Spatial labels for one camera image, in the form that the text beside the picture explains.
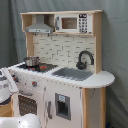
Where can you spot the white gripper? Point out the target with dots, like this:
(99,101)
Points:
(7,81)

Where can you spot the white toy microwave door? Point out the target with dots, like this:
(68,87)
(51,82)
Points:
(66,23)

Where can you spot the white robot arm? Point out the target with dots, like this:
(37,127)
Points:
(7,88)

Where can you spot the wooden toy kitchen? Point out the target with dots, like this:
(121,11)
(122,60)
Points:
(62,49)

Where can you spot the right red stove knob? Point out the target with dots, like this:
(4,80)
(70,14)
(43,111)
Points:
(34,84)

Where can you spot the small silver cooking pot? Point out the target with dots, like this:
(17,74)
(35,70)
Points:
(31,61)

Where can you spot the oven door with window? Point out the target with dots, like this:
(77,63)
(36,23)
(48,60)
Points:
(27,105)

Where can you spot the black toy stovetop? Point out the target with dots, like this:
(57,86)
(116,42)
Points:
(41,67)

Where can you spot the white cabinet door with dispenser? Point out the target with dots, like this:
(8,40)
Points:
(64,109)

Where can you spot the grey range hood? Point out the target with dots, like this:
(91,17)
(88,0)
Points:
(39,26)

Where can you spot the grey toy sink basin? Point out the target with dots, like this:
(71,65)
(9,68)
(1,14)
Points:
(73,74)

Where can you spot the black toy faucet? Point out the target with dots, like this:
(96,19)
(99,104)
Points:
(82,64)

